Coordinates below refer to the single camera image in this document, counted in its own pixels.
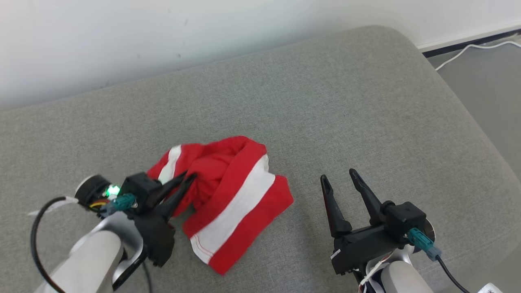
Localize black baseboard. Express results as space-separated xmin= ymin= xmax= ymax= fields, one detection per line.
xmin=423 ymin=28 xmax=521 ymax=57

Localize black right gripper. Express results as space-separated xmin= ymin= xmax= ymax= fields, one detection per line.
xmin=320 ymin=168 xmax=408 ymax=276

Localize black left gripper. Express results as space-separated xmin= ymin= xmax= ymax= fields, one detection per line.
xmin=75 ymin=171 xmax=199 ymax=268

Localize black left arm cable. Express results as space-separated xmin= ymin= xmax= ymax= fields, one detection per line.
xmin=31 ymin=197 xmax=78 ymax=293

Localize white cable on floor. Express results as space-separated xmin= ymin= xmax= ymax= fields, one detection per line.
xmin=436 ymin=41 xmax=521 ymax=72

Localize red shorts with white stripe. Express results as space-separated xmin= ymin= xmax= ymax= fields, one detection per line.
xmin=147 ymin=136 xmax=294 ymax=276

